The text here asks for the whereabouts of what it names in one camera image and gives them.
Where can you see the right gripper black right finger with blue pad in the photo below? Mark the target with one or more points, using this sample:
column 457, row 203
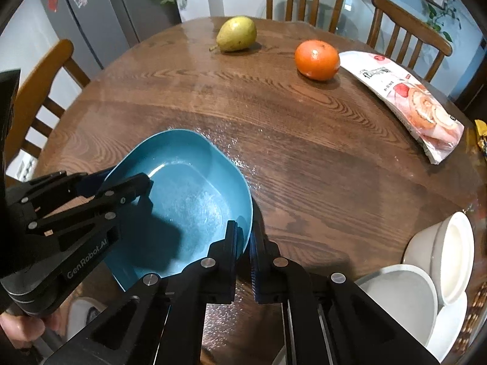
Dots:
column 328, row 320

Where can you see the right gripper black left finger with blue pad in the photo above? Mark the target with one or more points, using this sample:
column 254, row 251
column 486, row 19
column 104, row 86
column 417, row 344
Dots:
column 159, row 320

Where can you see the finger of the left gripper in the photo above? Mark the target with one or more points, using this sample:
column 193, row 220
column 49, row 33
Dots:
column 57, row 215
column 59, row 185

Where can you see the blue bowl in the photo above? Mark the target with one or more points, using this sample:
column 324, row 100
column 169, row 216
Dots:
column 194, row 191

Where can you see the white shallow plate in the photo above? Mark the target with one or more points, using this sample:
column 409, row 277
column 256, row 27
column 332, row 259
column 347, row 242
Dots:
column 406, row 293

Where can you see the white deep bowl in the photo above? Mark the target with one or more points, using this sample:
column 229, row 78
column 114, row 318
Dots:
column 445, row 251

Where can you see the person's left hand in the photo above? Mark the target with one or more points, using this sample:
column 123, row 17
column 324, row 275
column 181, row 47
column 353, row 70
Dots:
column 22, row 330

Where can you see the wooden chair left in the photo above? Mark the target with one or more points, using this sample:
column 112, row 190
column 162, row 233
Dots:
column 34, row 94

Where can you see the white plate lower right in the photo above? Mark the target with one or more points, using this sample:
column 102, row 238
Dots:
column 447, row 328

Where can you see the grey refrigerator with magnets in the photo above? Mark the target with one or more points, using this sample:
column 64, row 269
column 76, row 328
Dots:
column 102, row 30

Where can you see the green pear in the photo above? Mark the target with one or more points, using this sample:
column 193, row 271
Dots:
column 236, row 34

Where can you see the white pink snack bag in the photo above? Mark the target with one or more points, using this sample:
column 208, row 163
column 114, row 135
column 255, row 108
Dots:
column 413, row 104

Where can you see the yellow snack packet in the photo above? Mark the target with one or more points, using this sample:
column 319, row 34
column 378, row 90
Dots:
column 481, row 134

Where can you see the orange tangerine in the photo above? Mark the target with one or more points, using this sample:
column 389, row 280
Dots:
column 317, row 60

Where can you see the wooden chair far right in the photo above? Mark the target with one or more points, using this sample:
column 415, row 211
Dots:
column 413, row 27

